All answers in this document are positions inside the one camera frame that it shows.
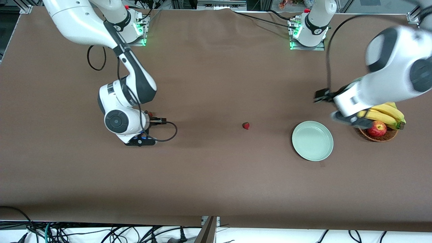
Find light green round plate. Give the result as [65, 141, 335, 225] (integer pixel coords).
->
[292, 120, 334, 162]

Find red yellow apple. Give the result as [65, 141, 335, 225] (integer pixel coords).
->
[367, 121, 387, 137]

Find yellow banana bunch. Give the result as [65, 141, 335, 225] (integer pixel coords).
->
[358, 102, 406, 131]

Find brown wicker basket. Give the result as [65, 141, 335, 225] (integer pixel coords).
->
[354, 125, 399, 143]

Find brown table cover sheet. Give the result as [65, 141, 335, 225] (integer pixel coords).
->
[0, 6, 432, 233]

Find colourful background object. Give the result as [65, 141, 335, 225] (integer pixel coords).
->
[278, 0, 304, 10]

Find grey background device box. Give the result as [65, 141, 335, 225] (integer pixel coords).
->
[197, 0, 247, 10]

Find black left camera cable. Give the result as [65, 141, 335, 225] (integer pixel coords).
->
[313, 14, 405, 103]

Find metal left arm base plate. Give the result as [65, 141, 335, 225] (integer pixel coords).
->
[288, 17, 326, 51]

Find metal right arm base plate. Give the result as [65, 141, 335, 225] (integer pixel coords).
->
[126, 9, 150, 47]

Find short black tabletop cable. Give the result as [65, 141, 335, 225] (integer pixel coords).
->
[268, 9, 291, 21]

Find aluminium frame corner profile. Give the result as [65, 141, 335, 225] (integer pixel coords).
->
[406, 0, 432, 25]
[19, 0, 44, 15]

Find long black tabletop cable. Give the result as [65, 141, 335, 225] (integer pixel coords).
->
[233, 11, 297, 30]

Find grey table support post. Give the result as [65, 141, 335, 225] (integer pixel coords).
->
[194, 216, 220, 243]

